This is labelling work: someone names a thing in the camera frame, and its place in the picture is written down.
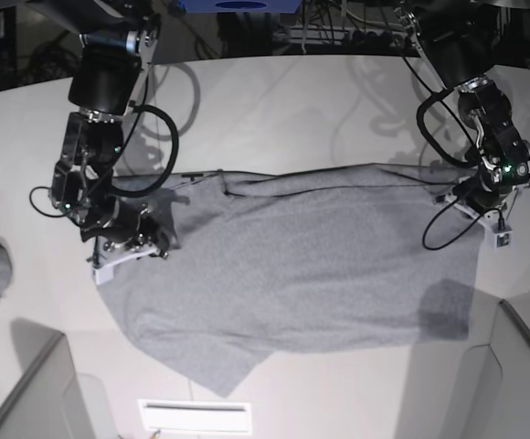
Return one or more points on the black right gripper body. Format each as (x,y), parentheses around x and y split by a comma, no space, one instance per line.
(125,226)

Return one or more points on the white slotted tray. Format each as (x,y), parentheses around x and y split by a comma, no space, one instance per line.
(208,418)

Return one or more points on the grey partition right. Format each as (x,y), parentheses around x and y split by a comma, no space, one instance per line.
(492,392)

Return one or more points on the grey T-shirt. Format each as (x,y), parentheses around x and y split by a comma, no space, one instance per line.
(336,259)

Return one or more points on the blue box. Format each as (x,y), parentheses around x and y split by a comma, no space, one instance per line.
(222,6)

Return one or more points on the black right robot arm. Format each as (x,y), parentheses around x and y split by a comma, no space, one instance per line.
(118,41)

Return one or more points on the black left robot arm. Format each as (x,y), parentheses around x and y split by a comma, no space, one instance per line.
(456,48)

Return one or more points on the grey partition left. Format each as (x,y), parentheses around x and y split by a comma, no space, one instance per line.
(53,400)

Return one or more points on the grey partition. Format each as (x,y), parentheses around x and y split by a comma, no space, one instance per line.
(492,392)
(53,400)

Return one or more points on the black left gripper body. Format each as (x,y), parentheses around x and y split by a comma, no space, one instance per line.
(475,199)

